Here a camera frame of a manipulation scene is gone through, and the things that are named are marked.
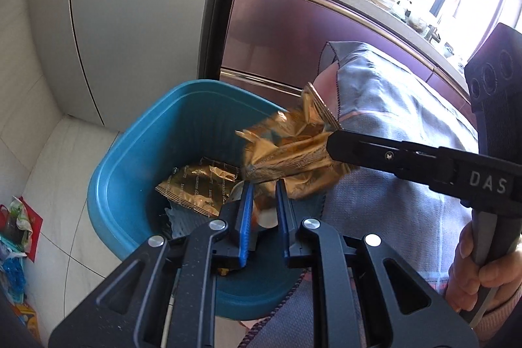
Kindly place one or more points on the purple base cabinets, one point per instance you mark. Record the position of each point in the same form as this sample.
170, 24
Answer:
277, 38

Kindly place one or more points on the grey plaid tablecloth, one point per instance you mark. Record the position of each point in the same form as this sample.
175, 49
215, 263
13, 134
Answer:
408, 107

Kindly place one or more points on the person's right hand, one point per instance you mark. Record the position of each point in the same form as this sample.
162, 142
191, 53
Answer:
469, 278

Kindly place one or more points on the grey refrigerator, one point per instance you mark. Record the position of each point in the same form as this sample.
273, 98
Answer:
142, 26

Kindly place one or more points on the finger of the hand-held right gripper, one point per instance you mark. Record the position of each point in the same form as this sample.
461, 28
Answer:
387, 156

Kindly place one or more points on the heap of colourful packets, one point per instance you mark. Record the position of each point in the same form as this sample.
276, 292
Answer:
16, 234

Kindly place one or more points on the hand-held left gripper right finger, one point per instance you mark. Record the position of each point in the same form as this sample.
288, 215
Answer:
282, 225

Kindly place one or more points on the blue plastic bin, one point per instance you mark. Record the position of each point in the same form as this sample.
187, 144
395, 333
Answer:
134, 152

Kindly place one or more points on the person's right forearm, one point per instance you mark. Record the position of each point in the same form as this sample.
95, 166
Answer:
505, 315

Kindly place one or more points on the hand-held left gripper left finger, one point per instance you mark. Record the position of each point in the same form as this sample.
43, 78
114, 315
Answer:
246, 225

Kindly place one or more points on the gold foil wrapper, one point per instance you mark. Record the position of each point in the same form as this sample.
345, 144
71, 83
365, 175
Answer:
191, 189
285, 152

